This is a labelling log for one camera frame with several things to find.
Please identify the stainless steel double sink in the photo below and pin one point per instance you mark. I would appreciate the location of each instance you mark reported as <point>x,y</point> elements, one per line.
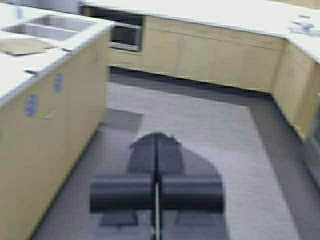
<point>50,27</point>

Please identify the wooden back counter cabinet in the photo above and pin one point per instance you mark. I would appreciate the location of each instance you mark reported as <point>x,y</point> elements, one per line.
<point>260,45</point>

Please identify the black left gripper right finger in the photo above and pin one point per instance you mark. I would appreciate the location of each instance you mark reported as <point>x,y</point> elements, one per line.
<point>181,191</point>

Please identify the wooden island cabinet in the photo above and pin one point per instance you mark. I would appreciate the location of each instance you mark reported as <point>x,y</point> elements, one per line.
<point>50,105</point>

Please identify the built-in steel microwave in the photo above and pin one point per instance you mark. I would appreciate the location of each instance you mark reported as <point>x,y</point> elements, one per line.
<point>127,32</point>

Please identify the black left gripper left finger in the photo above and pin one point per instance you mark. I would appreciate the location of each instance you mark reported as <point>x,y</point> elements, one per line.
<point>128,199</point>

